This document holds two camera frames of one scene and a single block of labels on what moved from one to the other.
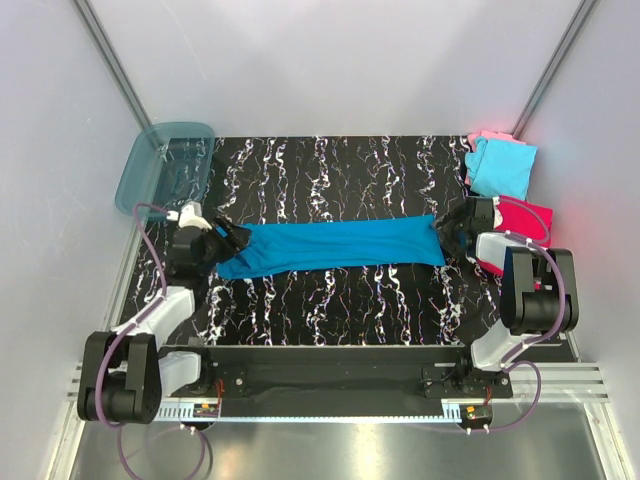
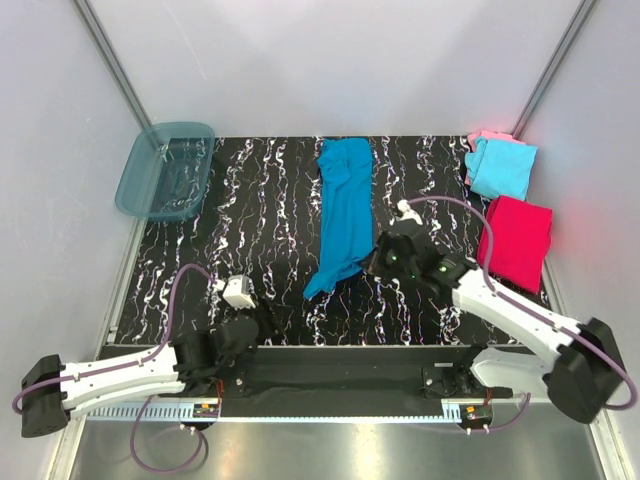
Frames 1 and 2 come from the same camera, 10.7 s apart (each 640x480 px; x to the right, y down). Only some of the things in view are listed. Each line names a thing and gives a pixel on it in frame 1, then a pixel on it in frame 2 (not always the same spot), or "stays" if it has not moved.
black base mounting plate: x=347 y=374 stays
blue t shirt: x=377 y=243 → x=346 y=210
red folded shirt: x=521 y=218 stays
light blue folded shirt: x=496 y=168 stays
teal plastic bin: x=167 y=166 stays
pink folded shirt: x=490 y=136 stays
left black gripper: x=236 y=239 → x=242 y=311
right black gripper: x=456 y=214 → x=381 y=246
